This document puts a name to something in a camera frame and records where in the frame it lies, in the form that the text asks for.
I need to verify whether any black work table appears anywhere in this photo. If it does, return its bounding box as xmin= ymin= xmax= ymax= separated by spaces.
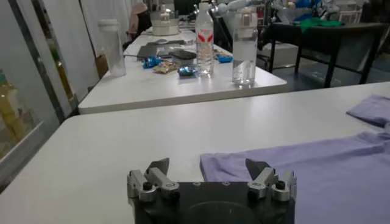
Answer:
xmin=268 ymin=21 xmax=390 ymax=89

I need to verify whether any white table with snacks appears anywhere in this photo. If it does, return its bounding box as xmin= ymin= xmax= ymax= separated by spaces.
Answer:
xmin=77 ymin=27 xmax=289 ymax=115

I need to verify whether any purple t-shirt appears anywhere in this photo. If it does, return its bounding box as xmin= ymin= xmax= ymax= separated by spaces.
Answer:
xmin=199 ymin=93 xmax=390 ymax=224

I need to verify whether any brown cardboard box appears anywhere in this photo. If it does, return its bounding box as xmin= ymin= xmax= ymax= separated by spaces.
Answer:
xmin=94 ymin=54 xmax=110 ymax=80

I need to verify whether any green cloth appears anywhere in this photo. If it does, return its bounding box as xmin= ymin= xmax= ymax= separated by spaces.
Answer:
xmin=294 ymin=16 xmax=342 ymax=33

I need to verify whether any person in pink top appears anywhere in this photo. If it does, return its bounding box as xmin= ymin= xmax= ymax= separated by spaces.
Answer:
xmin=127 ymin=2 xmax=152 ymax=36

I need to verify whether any dark grey laptop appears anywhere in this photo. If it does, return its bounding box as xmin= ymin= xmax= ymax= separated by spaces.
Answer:
xmin=136 ymin=44 xmax=171 ymax=60

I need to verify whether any red label water bottle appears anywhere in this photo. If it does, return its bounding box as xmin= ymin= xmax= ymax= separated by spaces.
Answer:
xmin=194 ymin=2 xmax=215 ymax=77

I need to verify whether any glass door drinks cabinet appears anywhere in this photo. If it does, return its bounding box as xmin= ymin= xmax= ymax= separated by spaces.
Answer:
xmin=0 ymin=0 xmax=80 ymax=194

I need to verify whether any steel steamer pot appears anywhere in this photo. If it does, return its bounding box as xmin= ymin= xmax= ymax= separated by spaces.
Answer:
xmin=151 ymin=10 xmax=180 ymax=37

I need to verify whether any black mouse pad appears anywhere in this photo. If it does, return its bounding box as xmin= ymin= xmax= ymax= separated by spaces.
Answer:
xmin=146 ymin=39 xmax=186 ymax=47

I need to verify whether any clear tumbler white lid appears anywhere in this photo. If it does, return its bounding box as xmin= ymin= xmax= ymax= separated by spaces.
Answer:
xmin=97 ymin=18 xmax=127 ymax=77

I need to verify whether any blue and black snack packet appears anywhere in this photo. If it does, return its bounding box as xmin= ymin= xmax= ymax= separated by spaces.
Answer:
xmin=177 ymin=66 xmax=198 ymax=77

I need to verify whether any clear unlabelled water bottle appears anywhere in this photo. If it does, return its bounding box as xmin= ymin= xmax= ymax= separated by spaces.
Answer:
xmin=232 ymin=5 xmax=259 ymax=86

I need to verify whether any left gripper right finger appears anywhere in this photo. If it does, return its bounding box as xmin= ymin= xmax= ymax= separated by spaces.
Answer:
xmin=245 ymin=158 xmax=298 ymax=202

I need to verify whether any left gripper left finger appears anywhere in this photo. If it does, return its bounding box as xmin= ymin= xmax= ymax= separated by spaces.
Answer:
xmin=127 ymin=157 xmax=181 ymax=203

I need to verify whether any tan snack packet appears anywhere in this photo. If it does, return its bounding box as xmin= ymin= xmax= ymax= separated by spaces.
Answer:
xmin=152 ymin=61 xmax=179 ymax=74

